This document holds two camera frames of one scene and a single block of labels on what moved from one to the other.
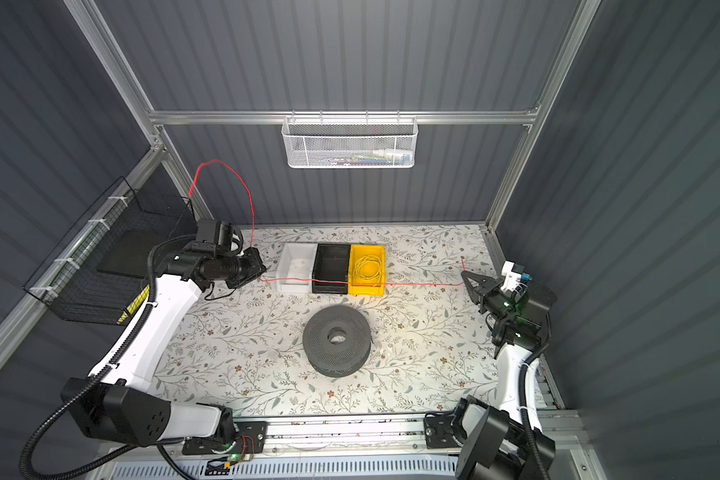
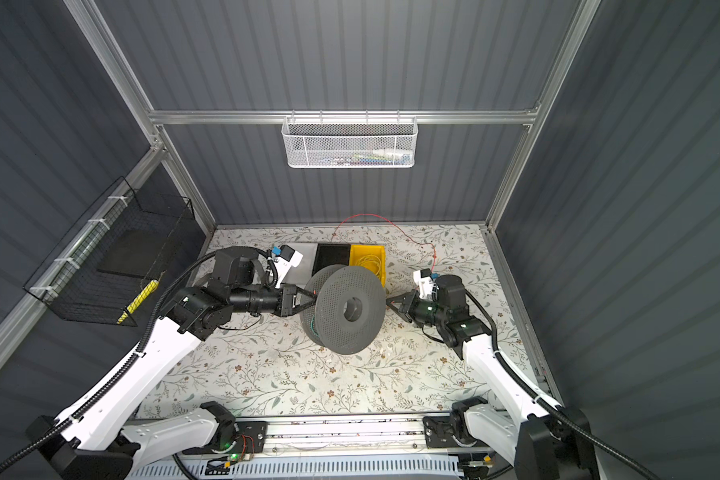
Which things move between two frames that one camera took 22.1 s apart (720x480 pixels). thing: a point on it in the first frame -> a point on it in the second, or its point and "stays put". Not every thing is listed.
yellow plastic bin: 367,268 stays put
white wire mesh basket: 349,142 stays put
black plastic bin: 332,264 stays put
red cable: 462,282 -> 395,225
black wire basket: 103,264 stays put
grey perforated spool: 332,360 -> 349,314
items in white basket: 382,157 stays put
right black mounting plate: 439,433 stays put
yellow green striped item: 133,307 stays put
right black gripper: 488,295 -> 411,302
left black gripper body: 248,267 -> 286,301
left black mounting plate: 249,437 stays put
